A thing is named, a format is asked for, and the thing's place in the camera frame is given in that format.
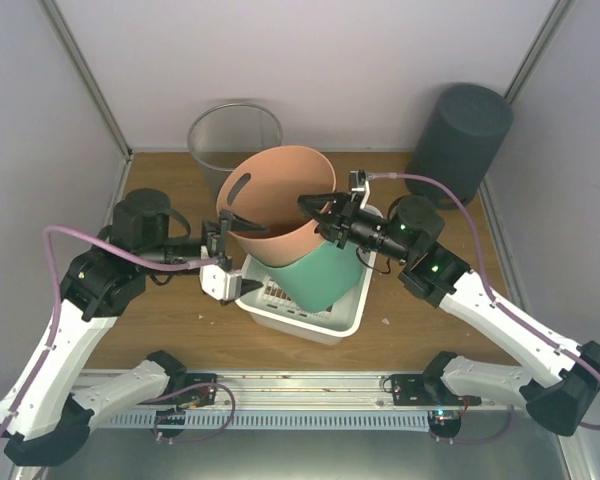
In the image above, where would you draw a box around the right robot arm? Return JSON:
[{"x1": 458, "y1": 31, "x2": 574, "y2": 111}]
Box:
[{"x1": 297, "y1": 192, "x2": 600, "y2": 436}]

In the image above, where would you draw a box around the white plastic tub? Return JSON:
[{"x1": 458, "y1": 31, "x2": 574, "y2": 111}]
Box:
[{"x1": 236, "y1": 242, "x2": 376, "y2": 345}]

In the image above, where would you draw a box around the salmon pink plastic bin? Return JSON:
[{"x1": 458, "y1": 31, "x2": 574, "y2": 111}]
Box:
[{"x1": 216, "y1": 145, "x2": 337, "y2": 267}]

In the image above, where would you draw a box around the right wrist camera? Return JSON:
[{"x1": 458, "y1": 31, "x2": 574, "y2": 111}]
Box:
[{"x1": 349, "y1": 170, "x2": 371, "y2": 211}]

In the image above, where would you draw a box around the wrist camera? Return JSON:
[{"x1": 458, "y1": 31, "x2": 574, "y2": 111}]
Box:
[
  {"x1": 349, "y1": 170, "x2": 371, "y2": 211},
  {"x1": 199, "y1": 265, "x2": 243, "y2": 302}
]

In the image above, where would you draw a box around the right aluminium frame post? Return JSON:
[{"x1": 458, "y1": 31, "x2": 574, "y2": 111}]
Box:
[{"x1": 504, "y1": 0, "x2": 576, "y2": 104}]

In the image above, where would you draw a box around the silver wire mesh bin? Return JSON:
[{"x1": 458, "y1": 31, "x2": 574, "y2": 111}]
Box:
[{"x1": 187, "y1": 102, "x2": 283, "y2": 200}]

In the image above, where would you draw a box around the dark grey plastic bin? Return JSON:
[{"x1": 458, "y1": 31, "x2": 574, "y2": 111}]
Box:
[{"x1": 405, "y1": 83, "x2": 514, "y2": 205}]

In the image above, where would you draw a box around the aluminium mounting rail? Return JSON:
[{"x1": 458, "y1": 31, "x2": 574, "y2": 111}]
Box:
[{"x1": 74, "y1": 367, "x2": 511, "y2": 412}]

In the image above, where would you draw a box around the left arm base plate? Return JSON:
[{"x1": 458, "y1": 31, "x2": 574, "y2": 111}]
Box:
[{"x1": 144, "y1": 382, "x2": 216, "y2": 408}]

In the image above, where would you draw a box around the grey slotted cable duct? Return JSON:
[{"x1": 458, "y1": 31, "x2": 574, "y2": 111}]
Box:
[{"x1": 99, "y1": 410, "x2": 431, "y2": 431}]

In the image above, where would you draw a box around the green plastic bin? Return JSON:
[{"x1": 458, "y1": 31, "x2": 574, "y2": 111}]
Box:
[{"x1": 264, "y1": 242, "x2": 363, "y2": 313}]

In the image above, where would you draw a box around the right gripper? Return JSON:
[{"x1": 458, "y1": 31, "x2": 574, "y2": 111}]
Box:
[{"x1": 298, "y1": 192, "x2": 413, "y2": 265}]

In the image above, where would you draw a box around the aluminium frame post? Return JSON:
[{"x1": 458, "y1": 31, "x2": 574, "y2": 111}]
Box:
[
  {"x1": 38, "y1": 0, "x2": 133, "y2": 163},
  {"x1": 504, "y1": 0, "x2": 576, "y2": 104}
]

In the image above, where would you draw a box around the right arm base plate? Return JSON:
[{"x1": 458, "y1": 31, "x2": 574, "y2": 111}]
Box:
[{"x1": 380, "y1": 373, "x2": 482, "y2": 408}]

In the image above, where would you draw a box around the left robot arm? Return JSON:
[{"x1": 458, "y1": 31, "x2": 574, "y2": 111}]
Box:
[{"x1": 0, "y1": 188, "x2": 259, "y2": 467}]

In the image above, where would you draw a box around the left aluminium frame post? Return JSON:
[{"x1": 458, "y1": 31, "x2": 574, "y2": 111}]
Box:
[{"x1": 38, "y1": 0, "x2": 133, "y2": 163}]

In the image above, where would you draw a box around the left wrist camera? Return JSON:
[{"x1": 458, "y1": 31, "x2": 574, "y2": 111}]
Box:
[{"x1": 199, "y1": 265, "x2": 243, "y2": 302}]

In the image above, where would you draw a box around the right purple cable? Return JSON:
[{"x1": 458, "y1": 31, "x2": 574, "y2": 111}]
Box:
[{"x1": 364, "y1": 170, "x2": 600, "y2": 432}]

